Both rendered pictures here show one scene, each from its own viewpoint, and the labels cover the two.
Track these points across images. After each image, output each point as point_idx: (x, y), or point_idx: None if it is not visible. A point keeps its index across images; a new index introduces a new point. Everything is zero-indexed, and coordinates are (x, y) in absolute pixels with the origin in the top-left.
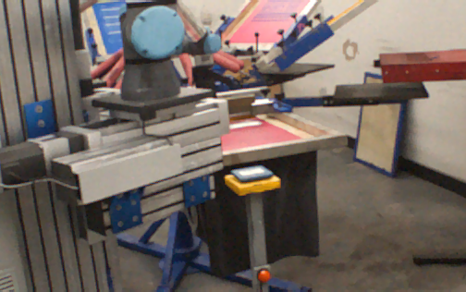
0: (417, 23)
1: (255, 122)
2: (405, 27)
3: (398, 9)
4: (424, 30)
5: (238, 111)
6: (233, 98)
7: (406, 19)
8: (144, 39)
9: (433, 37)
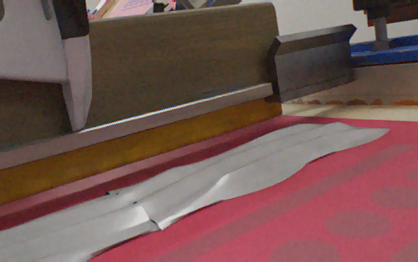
0: (306, 13)
1: (332, 128)
2: (289, 22)
3: (275, 6)
4: (319, 18)
5: (210, 84)
6: (178, 12)
7: (289, 13)
8: None
9: (333, 22)
